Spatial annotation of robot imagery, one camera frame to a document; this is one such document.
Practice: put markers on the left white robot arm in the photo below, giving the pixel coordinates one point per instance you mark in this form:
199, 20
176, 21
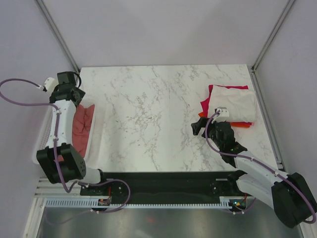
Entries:
59, 159

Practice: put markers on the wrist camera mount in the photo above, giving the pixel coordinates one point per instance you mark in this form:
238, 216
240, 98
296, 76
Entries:
49, 85
222, 114

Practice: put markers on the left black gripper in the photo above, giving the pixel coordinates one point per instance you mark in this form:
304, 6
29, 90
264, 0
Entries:
81, 93

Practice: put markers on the orange folded t shirt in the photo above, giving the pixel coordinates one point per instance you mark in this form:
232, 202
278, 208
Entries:
235, 124

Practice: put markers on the aluminium frame post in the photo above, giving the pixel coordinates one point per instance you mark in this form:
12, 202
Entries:
277, 26
57, 34

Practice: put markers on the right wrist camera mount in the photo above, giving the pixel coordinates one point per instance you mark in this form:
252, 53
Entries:
222, 114

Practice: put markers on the white plastic basket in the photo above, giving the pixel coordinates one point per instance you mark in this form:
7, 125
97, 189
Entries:
66, 110

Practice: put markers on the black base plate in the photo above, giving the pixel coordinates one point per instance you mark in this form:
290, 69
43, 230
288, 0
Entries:
166, 187

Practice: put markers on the red folded t shirt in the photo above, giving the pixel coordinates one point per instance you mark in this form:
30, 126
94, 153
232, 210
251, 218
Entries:
223, 104

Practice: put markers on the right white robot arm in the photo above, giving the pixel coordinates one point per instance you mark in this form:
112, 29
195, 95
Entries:
287, 194

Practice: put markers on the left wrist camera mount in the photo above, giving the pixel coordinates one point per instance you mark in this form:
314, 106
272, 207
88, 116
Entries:
49, 85

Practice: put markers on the left aluminium frame post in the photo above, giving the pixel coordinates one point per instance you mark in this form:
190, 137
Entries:
57, 34

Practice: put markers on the white cable duct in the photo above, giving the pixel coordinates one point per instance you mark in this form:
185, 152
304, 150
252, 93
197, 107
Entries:
98, 203

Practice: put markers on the right aluminium frame post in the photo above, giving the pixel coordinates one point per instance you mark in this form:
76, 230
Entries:
277, 26

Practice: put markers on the pink t shirt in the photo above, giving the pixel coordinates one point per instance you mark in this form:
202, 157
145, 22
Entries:
81, 128

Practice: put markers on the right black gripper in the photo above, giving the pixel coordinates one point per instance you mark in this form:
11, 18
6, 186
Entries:
196, 126

